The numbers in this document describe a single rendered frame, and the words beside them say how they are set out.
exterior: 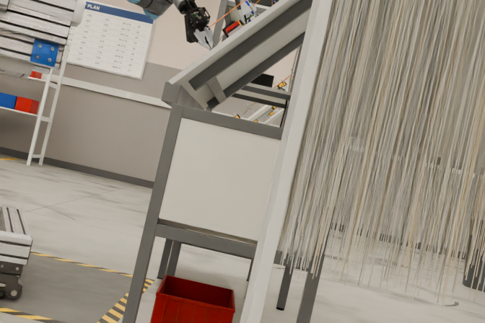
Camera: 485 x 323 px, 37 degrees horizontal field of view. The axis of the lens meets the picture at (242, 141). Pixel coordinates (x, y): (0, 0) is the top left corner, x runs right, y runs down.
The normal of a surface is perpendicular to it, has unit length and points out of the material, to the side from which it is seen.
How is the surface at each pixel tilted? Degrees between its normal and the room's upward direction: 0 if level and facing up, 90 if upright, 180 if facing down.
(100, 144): 90
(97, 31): 90
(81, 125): 90
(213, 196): 90
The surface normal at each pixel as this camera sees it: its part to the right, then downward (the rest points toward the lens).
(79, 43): 0.00, -0.03
